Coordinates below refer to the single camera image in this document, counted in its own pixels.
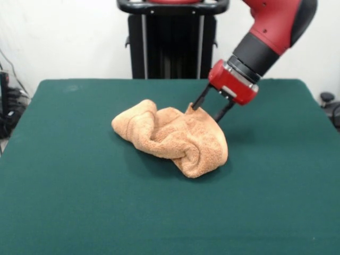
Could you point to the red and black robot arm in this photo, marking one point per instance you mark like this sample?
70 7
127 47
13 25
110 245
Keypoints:
273 29

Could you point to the black bag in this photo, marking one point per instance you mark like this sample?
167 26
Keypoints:
8 125

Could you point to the dark green table cloth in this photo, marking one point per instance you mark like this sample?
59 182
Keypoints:
79 191

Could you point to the red robot base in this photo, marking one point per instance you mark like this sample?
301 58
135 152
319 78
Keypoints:
172 1

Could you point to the peach terry towel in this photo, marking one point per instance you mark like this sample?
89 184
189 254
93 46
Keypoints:
186 143

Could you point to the black box with red mark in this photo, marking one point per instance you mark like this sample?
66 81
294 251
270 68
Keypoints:
4 90

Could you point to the black office chair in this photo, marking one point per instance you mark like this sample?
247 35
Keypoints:
327 97

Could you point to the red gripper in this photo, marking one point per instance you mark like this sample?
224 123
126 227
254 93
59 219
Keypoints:
233 85

